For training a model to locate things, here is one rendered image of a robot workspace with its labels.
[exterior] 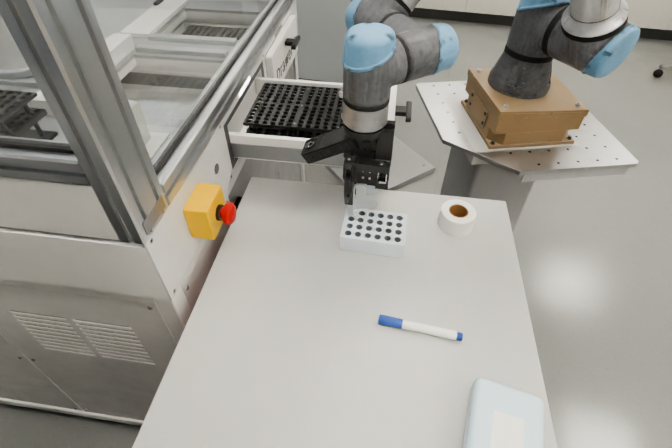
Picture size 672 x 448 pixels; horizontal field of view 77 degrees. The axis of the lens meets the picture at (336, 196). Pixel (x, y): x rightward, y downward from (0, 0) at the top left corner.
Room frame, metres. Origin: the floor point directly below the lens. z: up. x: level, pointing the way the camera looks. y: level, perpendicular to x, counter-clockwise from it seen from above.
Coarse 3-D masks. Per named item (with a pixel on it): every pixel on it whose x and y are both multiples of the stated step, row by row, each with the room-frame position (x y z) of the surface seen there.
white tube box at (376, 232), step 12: (348, 216) 0.59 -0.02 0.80; (360, 216) 0.59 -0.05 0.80; (372, 216) 0.60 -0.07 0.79; (384, 216) 0.59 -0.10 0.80; (396, 216) 0.59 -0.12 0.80; (348, 228) 0.56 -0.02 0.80; (360, 228) 0.57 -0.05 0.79; (372, 228) 0.56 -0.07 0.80; (384, 228) 0.56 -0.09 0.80; (396, 228) 0.56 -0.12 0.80; (348, 240) 0.53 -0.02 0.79; (360, 240) 0.53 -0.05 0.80; (372, 240) 0.53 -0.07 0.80; (384, 240) 0.53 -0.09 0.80; (396, 240) 0.54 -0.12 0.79; (372, 252) 0.52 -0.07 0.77; (384, 252) 0.52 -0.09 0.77; (396, 252) 0.52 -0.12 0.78
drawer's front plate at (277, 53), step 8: (288, 24) 1.23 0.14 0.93; (280, 32) 1.18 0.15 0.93; (288, 32) 1.21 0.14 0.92; (296, 32) 1.30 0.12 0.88; (280, 40) 1.12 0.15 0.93; (272, 48) 1.07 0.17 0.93; (280, 48) 1.11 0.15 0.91; (288, 48) 1.19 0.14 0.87; (296, 48) 1.29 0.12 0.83; (272, 56) 1.03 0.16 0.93; (280, 56) 1.10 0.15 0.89; (288, 56) 1.19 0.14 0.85; (272, 64) 1.02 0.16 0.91; (280, 64) 1.10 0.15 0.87; (288, 64) 1.18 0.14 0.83; (272, 72) 1.02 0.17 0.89; (280, 72) 1.09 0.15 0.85
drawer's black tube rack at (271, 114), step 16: (272, 96) 0.88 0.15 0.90; (288, 96) 0.88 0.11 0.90; (304, 96) 0.88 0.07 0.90; (320, 96) 0.88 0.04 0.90; (336, 96) 0.88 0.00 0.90; (256, 112) 0.81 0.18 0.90; (272, 112) 0.81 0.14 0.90; (288, 112) 0.81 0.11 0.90; (304, 112) 0.86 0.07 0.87; (320, 112) 0.81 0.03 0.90; (336, 112) 0.81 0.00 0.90; (256, 128) 0.79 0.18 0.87; (272, 128) 0.79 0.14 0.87; (288, 128) 0.75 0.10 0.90; (304, 128) 0.75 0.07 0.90; (320, 128) 0.75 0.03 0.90; (336, 128) 0.75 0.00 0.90
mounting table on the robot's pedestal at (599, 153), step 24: (432, 96) 1.12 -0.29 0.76; (432, 120) 1.00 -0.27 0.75; (456, 120) 0.99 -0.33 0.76; (456, 144) 0.88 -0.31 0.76; (600, 144) 0.88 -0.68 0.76; (504, 168) 0.80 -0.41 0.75; (528, 168) 0.79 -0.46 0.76; (552, 168) 0.79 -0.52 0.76; (576, 168) 0.79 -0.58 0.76; (600, 168) 0.79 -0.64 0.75; (624, 168) 0.81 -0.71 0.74
